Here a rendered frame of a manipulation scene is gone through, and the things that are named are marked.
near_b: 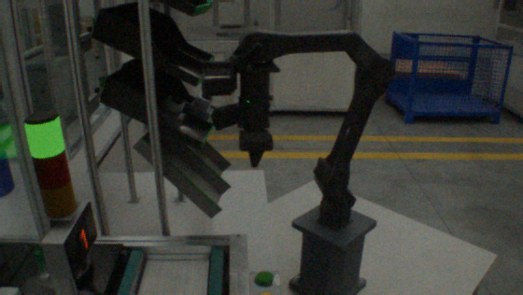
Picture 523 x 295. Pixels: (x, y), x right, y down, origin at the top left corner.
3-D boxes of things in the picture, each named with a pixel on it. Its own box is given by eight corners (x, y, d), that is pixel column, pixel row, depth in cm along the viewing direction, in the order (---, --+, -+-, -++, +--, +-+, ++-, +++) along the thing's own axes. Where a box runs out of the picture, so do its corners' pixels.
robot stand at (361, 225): (367, 285, 102) (377, 220, 94) (332, 315, 93) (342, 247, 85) (322, 260, 112) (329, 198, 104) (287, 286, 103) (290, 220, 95)
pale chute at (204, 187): (220, 195, 120) (231, 186, 119) (211, 219, 108) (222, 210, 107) (149, 129, 115) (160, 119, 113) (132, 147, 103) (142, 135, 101)
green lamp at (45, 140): (69, 144, 59) (63, 113, 57) (57, 158, 55) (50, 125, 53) (39, 145, 59) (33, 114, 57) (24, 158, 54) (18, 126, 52)
